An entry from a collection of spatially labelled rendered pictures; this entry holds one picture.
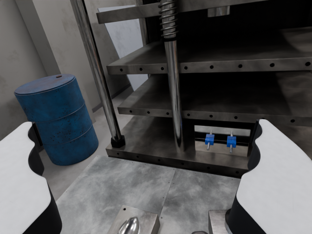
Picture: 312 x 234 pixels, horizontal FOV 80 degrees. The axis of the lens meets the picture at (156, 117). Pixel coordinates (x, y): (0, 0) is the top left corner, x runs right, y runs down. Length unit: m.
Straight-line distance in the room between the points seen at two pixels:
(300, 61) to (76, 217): 1.09
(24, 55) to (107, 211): 2.44
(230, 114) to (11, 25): 2.66
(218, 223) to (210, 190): 0.24
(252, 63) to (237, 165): 0.49
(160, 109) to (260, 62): 0.52
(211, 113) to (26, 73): 2.49
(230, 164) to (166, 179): 0.34
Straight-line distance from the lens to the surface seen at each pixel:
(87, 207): 0.97
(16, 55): 2.95
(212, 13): 1.12
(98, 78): 1.05
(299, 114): 1.03
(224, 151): 1.10
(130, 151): 1.18
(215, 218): 0.71
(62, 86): 2.21
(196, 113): 0.99
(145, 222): 0.77
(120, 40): 3.65
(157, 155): 1.11
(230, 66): 0.88
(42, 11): 2.88
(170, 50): 0.85
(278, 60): 0.89
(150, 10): 0.94
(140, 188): 0.95
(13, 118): 2.92
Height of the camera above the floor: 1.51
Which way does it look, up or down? 29 degrees down
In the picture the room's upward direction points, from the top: 9 degrees counter-clockwise
